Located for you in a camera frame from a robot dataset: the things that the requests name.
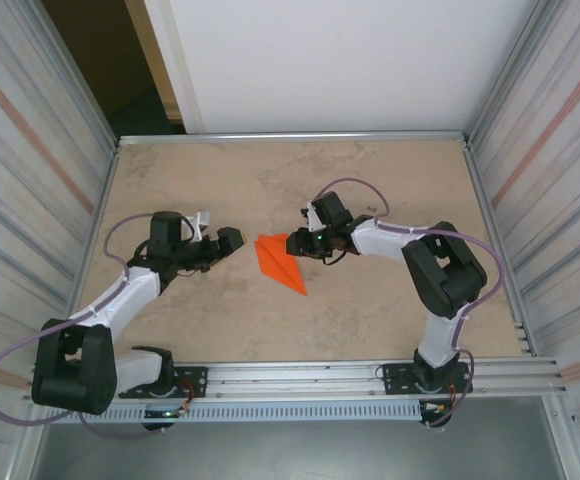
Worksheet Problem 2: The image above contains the orange paper sheet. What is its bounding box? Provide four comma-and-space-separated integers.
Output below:
253, 232, 309, 297

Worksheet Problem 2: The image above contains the grey metal sheet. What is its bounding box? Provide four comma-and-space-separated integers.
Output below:
29, 397, 569, 480

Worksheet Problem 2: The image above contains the small electronics board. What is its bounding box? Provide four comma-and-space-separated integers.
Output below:
418, 399, 455, 430
142, 407, 191, 432

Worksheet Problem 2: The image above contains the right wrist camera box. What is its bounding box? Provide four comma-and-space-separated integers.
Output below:
303, 201, 322, 231

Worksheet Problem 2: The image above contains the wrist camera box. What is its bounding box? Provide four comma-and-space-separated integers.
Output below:
188, 210, 213, 245
303, 201, 322, 231

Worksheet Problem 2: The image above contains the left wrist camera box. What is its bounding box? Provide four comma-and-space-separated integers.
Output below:
188, 210, 213, 245

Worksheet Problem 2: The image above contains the aluminium table edge rail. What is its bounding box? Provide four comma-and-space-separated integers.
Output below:
462, 139, 539, 357
58, 142, 122, 364
117, 130, 467, 147

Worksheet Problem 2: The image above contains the wide aluminium mounting rail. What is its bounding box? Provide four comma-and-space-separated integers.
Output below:
22, 355, 569, 401

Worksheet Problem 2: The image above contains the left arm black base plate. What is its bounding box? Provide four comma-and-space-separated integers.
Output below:
169, 366, 209, 400

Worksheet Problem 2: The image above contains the corrugated enclosure panel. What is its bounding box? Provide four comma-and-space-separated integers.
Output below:
0, 0, 116, 480
469, 0, 580, 480

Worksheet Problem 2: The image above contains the slotted grey cable duct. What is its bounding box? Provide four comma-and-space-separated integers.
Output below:
43, 401, 424, 424

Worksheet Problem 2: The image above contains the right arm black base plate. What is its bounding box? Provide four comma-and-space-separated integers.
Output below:
379, 362, 471, 396

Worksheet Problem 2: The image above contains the white door frame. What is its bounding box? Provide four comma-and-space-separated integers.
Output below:
142, 0, 206, 135

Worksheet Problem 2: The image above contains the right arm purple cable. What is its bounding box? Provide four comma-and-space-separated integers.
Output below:
313, 177, 507, 430

